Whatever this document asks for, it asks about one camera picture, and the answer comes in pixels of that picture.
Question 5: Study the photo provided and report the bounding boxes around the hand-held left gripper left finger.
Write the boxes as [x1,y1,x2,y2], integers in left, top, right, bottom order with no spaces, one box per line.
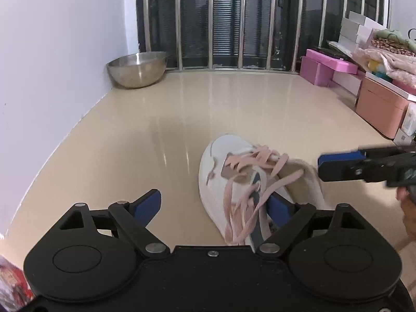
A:
[57,188,168,255]

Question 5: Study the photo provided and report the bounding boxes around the person's right hand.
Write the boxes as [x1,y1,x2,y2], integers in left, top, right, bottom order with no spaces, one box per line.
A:
[396,185,416,235]

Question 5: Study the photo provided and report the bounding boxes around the red printed bag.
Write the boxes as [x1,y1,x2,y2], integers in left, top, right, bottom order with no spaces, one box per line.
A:
[0,256,34,310]

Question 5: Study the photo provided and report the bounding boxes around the steel bowl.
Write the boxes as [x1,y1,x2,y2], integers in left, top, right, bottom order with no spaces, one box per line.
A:
[106,51,170,89]

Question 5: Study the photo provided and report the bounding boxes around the magenta pink box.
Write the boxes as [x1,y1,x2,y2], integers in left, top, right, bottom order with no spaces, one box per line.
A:
[299,48,359,87]

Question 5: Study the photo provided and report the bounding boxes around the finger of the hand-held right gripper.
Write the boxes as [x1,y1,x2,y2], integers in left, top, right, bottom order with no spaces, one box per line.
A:
[318,159,389,183]
[318,146,416,167]

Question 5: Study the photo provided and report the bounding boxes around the flat white box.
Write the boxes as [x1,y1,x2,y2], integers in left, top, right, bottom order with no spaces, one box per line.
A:
[329,71,364,97]

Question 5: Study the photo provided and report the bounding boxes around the steel bar railing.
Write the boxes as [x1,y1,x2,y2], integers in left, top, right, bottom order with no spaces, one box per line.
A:
[136,0,393,72]

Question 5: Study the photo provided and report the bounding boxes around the salmon pink box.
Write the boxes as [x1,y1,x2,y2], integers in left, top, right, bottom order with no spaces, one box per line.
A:
[355,71,416,139]

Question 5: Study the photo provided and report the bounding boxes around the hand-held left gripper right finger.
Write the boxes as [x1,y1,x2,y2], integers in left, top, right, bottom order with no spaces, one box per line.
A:
[258,192,367,255]

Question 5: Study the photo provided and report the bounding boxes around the white sneaker shoe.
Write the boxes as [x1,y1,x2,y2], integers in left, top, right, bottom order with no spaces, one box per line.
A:
[198,133,327,246]

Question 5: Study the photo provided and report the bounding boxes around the dark glass sliding door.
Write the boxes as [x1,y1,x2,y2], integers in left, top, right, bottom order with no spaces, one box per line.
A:
[136,0,391,71]

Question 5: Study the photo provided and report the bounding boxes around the pink shoelace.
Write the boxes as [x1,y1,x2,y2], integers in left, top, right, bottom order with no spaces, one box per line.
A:
[207,146,305,246]

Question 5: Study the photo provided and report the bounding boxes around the pile of folded cloths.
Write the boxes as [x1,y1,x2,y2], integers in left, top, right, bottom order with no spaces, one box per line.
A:
[354,29,416,89]

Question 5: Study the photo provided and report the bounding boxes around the small white printed boxes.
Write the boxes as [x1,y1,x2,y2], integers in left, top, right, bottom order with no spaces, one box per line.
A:
[394,102,416,146]

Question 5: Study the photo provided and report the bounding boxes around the stack of white boxes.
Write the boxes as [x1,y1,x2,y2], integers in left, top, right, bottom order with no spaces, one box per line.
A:
[338,11,385,51]

